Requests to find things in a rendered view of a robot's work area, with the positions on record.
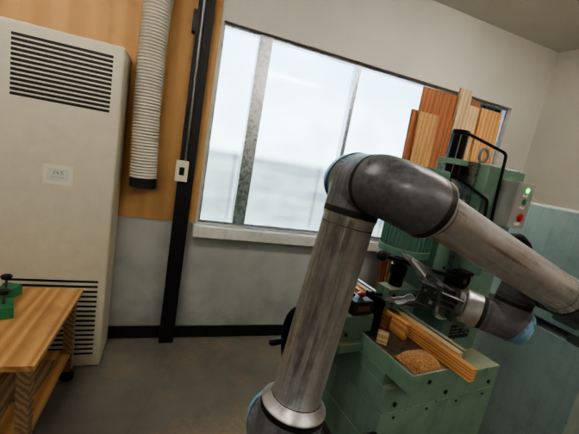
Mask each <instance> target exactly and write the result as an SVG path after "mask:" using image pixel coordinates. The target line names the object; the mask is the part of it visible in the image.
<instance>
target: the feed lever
mask: <svg viewBox="0 0 579 434"><path fill-rule="evenodd" d="M377 259H378V260H380V261H385V260H387V259H389V260H392V261H396V262H398V263H401V264H406V265H409V266H411V265H410V263H409V261H408V260H405V259H402V258H399V257H395V256H391V255H389V254H388V252H387V251H386V250H384V249H380V250H378V251H377ZM428 268H430V267H428ZM430 269H431V270H432V271H433V273H434V274H438V275H441V276H445V277H447V281H448V283H449V284H451V285H453V286H455V287H457V288H460V289H465V288H467V287H468V285H469V284H470V279H471V278H472V277H474V276H475V274H473V273H470V274H468V273H466V272H464V271H462V270H459V269H457V268H455V269H452V270H451V271H450V272H449V273H446V272H443V271H440V270H436V269H433V268H430Z"/></svg>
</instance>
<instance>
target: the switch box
mask: <svg viewBox="0 0 579 434"><path fill-rule="evenodd" d="M527 188H529V189H530V192H529V193H528V194H526V189H527ZM535 188H536V185H534V184H530V183H523V182H517V181H512V180H506V179H504V180H503V182H502V186H501V190H500V194H499V196H498V200H497V204H496V208H495V214H494V219H493V222H494V223H495V224H496V225H498V226H504V227H510V228H519V229H522V228H523V226H524V223H525V220H526V215H527V212H528V209H529V207H530V204H531V201H532V196H533V193H534V190H535ZM524 194H525V195H528V197H524V196H523V195H524ZM523 199H526V205H524V206H522V205H521V202H522V200H523ZM520 206H522V207H525V208H524V209H521V208H520ZM519 214H523V215H524V219H523V221H521V222H518V221H517V216H518V215H519ZM514 222H518V223H520V224H519V225H515V224H514Z"/></svg>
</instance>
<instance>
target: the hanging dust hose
mask: <svg viewBox="0 0 579 434"><path fill-rule="evenodd" d="M173 4H174V0H144V1H143V4H142V7H143V8H142V9H141V10H142V11H141V14H142V15H140V16H141V18H140V20H141V22H140V28H139V30H140V31H139V39H138V40H139V41H138V44H139V45H138V48H137V50H138V52H137V53H138V54H137V55H136V56H137V57H138V58H137V60H138V61H136V63H137V65H136V66H137V67H136V68H135V69H136V70H137V71H135V72H136V73H137V74H135V76H136V77H135V79H136V80H135V82H136V84H134V85H135V86H136V87H134V88H135V90H134V92H135V93H134V95H135V96H134V100H133V101H134V103H133V105H134V106H133V107H134V109H133V111H134V112H133V114H134V115H132V116H133V117H134V118H133V119H132V120H133V121H132V123H133V124H132V126H133V127H131V128H132V129H133V130H132V131H131V132H133V133H131V134H132V135H133V136H132V137H131V138H132V139H131V141H133V142H131V144H132V145H131V147H132V148H131V149H130V150H132V151H131V153H132V154H130V156H131V159H132V160H130V162H131V163H130V164H131V166H129V167H130V168H131V169H130V172H129V173H130V175H129V182H128V185H129V186H131V187H134V188H138V189H156V185H157V177H156V176H157V174H156V173H157V171H156V170H157V167H158V166H157V165H156V164H158V163H157V162H158V160H157V159H158V157H157V156H158V154H157V153H158V147H159V146H157V145H158V144H159V143H158V142H159V140H158V139H159V137H158V136H159V133H160V131H158V130H159V127H160V125H159V124H160V122H159V121H160V119H159V118H161V117H160V115H161V113H160V112H161V110H160V109H161V106H162V105H161V103H162V102H161V101H162V100H163V99H162V98H161V97H162V96H161V95H162V94H163V93H162V92H161V91H163V90H162V89H163V88H164V87H163V86H162V85H164V84H163V82H164V80H163V79H165V78H164V75H165V74H164V73H165V64H166V62H165V61H166V59H165V58H166V54H167V49H166V48H168V46H167V45H168V43H167V42H168V39H169V37H168V36H169V34H168V33H170V31H169V30H170V26H171V24H170V23H171V14H172V11H173Z"/></svg>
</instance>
